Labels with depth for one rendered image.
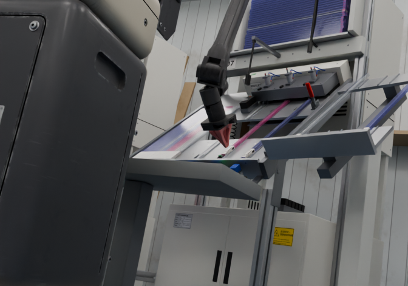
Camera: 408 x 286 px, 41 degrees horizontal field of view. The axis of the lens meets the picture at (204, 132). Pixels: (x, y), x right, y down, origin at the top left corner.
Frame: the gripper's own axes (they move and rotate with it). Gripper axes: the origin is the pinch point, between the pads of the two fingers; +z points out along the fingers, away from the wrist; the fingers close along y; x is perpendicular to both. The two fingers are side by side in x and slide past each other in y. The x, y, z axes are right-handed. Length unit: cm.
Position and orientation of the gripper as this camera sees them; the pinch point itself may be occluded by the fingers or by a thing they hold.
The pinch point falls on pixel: (226, 144)
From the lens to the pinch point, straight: 172.2
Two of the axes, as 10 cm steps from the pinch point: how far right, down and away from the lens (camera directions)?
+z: 3.1, 9.0, 3.0
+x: -5.9, 4.3, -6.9
